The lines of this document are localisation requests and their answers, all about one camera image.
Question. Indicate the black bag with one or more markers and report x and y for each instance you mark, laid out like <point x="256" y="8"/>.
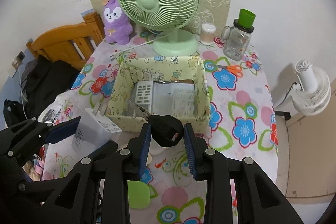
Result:
<point x="13" y="113"/>

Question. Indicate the white floor fan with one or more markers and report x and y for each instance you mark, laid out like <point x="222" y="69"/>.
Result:
<point x="312" y="92"/>

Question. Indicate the white printed bag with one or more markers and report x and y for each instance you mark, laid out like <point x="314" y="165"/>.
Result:
<point x="51" y="113"/>

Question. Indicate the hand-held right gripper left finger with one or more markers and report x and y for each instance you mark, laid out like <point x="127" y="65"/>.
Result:
<point x="145" y="150"/>

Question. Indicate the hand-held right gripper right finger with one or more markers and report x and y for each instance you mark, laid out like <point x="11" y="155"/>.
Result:
<point x="190" y="153"/>

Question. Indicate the black car key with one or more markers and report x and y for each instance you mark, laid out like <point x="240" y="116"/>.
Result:
<point x="166" y="130"/>

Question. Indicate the purple plush rabbit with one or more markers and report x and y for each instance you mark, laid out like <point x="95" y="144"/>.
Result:
<point x="116" y="27"/>

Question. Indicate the green oval case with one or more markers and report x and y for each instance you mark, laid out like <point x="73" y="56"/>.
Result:
<point x="139" y="195"/>

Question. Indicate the white power adapter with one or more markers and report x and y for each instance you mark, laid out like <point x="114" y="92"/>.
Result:
<point x="97" y="127"/>

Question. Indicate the clear cotton swab packet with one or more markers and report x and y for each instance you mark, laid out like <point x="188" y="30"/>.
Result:
<point x="183" y="103"/>

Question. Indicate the green desk fan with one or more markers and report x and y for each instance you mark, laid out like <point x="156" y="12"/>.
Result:
<point x="157" y="3"/>

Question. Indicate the cotton swab jar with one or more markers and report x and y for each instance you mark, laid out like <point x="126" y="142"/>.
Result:
<point x="208" y="33"/>

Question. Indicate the beige wooden cabinet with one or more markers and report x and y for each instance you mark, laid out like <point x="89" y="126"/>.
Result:
<point x="309" y="155"/>

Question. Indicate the black clothing pile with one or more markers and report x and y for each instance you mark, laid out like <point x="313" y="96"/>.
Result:
<point x="47" y="85"/>

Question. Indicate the yellow patterned storage box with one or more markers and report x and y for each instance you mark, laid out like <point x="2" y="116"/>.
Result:
<point x="123" y="87"/>

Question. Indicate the white remote control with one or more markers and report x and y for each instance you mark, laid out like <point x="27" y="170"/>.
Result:
<point x="143" y="94"/>

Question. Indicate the glass jar with green lid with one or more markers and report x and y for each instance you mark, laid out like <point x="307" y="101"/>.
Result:
<point x="236" y="40"/>

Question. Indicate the wall socket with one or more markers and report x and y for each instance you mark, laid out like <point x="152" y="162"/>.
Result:
<point x="20" y="55"/>

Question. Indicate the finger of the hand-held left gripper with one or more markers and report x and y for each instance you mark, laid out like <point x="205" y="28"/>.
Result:
<point x="63" y="130"/>
<point x="103" y="150"/>

